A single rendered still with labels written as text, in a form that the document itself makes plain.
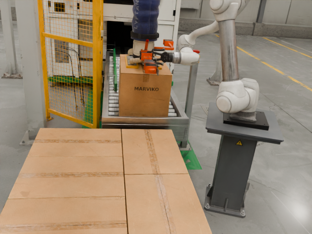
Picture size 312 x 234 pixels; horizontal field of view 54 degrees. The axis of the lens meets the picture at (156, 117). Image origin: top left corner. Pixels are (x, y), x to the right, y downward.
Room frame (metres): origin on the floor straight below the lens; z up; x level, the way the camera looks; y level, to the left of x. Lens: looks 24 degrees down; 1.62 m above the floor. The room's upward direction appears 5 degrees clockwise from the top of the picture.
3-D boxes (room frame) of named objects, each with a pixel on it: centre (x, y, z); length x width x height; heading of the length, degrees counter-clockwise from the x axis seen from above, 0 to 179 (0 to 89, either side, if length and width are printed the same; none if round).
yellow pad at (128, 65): (2.55, 0.25, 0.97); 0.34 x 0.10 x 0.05; 9
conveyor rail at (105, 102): (3.31, 0.59, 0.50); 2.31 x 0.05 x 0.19; 10
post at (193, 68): (2.86, -0.32, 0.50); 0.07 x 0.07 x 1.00; 10
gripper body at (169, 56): (2.33, -0.04, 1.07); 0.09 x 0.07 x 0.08; 100
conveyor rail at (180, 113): (3.42, -0.05, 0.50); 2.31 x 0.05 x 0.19; 10
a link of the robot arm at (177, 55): (2.34, -0.11, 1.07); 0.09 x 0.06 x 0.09; 10
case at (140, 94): (2.56, 0.14, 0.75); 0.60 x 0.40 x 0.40; 9
